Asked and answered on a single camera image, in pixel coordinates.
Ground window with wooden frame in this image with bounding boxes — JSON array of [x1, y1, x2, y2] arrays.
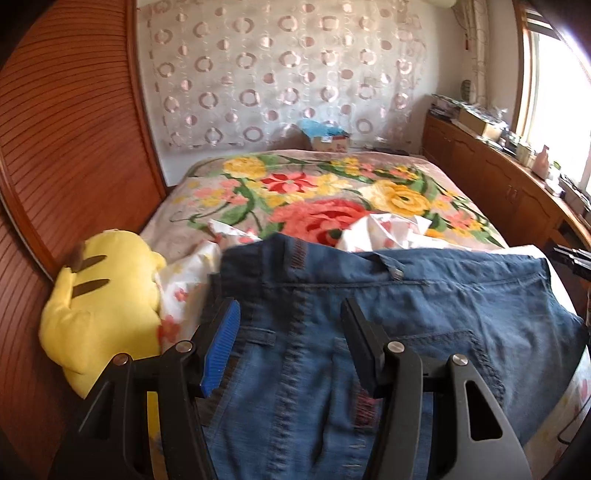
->
[[512, 0, 591, 185]]

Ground beige lace curtain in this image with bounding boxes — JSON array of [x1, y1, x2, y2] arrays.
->
[[455, 0, 491, 108]]

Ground floral blanket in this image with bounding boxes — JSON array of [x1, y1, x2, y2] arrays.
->
[[139, 150, 509, 259]]

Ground blue plastic bag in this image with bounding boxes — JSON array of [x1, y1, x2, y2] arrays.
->
[[298, 119, 343, 139]]

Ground wooden slatted headboard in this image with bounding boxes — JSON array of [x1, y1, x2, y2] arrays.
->
[[0, 0, 168, 480]]

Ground blue denim pants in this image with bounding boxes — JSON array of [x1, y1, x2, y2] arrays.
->
[[203, 233, 589, 480]]

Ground small cardboard box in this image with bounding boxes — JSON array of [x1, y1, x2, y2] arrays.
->
[[309, 131, 352, 153]]

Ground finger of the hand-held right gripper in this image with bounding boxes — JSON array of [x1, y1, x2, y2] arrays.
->
[[553, 244, 591, 278]]

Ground flat open cardboard box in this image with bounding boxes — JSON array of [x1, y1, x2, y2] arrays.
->
[[457, 108, 505, 140]]

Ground white fruit print bedsheet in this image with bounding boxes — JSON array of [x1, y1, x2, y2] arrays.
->
[[147, 213, 585, 462]]

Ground long wooden cabinet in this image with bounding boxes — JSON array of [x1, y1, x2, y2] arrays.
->
[[422, 113, 591, 261]]

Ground clutter of small household things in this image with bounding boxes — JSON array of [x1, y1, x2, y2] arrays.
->
[[429, 78, 591, 217]]

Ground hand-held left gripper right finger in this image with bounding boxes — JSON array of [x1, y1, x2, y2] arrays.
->
[[341, 298, 534, 480]]

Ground circle pattern sheer curtain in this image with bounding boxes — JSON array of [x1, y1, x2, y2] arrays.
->
[[137, 0, 437, 152]]

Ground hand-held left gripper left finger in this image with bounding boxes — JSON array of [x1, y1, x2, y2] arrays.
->
[[48, 273, 242, 480]]

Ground yellow plush toy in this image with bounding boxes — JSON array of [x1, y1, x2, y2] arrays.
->
[[39, 229, 167, 400]]

